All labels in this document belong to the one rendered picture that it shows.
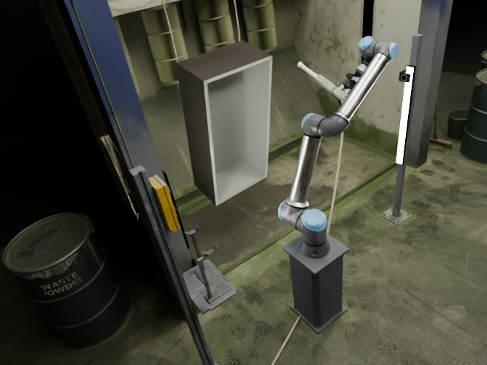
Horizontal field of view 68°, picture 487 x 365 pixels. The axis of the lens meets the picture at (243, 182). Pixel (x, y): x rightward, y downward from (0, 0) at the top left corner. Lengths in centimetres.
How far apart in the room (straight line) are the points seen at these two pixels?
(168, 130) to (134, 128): 202
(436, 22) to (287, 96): 186
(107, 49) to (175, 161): 225
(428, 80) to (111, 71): 294
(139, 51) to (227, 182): 159
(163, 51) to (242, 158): 126
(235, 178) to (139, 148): 154
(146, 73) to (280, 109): 167
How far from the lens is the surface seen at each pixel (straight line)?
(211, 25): 393
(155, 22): 366
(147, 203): 164
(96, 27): 191
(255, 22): 424
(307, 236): 230
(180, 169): 399
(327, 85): 243
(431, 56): 389
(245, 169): 354
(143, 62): 402
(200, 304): 207
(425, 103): 405
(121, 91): 197
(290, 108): 472
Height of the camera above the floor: 239
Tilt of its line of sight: 34 degrees down
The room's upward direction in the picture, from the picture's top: 10 degrees counter-clockwise
